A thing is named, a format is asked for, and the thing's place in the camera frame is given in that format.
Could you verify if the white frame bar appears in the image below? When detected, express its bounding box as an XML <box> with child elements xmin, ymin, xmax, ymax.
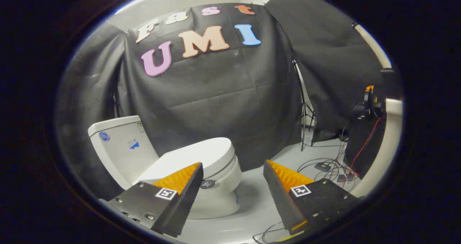
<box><xmin>352</xmin><ymin>22</ymin><xmax>392</xmax><ymax>70</ymax></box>
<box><xmin>350</xmin><ymin>98</ymin><xmax>403</xmax><ymax>198</ymax></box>

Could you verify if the black backdrop cloth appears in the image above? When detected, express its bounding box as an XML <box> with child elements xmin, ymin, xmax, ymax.
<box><xmin>119</xmin><ymin>3</ymin><xmax>301</xmax><ymax>172</ymax></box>

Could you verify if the dark draped stand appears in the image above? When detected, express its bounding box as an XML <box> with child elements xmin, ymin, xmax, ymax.
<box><xmin>345</xmin><ymin>117</ymin><xmax>387</xmax><ymax>178</ymax></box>

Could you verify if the white ceramic toilet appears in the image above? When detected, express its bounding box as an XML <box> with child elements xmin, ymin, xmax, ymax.
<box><xmin>88</xmin><ymin>115</ymin><xmax>242</xmax><ymax>220</ymax></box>

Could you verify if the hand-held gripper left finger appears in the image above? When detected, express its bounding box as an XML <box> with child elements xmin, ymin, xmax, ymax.
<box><xmin>107</xmin><ymin>162</ymin><xmax>204</xmax><ymax>238</ymax></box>

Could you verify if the black device with orange part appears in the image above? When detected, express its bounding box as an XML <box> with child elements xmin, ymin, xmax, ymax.
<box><xmin>351</xmin><ymin>85</ymin><xmax>384</xmax><ymax>121</ymax></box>

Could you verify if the yellow floor tape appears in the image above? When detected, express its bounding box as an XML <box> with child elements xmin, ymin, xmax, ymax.
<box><xmin>276</xmin><ymin>232</ymin><xmax>305</xmax><ymax>243</ymax></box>

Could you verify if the red cable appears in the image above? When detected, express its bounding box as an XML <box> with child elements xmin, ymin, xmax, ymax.
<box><xmin>350</xmin><ymin>117</ymin><xmax>383</xmax><ymax>178</ymax></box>

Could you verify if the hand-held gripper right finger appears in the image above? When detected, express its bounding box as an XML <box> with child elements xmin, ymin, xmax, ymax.
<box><xmin>263</xmin><ymin>160</ymin><xmax>362</xmax><ymax>236</ymax></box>

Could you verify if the white toilet lid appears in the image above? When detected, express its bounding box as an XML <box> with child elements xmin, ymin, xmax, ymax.
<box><xmin>133</xmin><ymin>137</ymin><xmax>236</xmax><ymax>190</ymax></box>

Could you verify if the black tripod stand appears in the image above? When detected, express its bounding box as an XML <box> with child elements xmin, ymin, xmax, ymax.
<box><xmin>292</xmin><ymin>58</ymin><xmax>318</xmax><ymax>152</ymax></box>

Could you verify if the black floor cable bundle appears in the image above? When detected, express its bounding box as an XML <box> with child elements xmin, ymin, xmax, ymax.
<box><xmin>297</xmin><ymin>127</ymin><xmax>362</xmax><ymax>188</ymax></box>

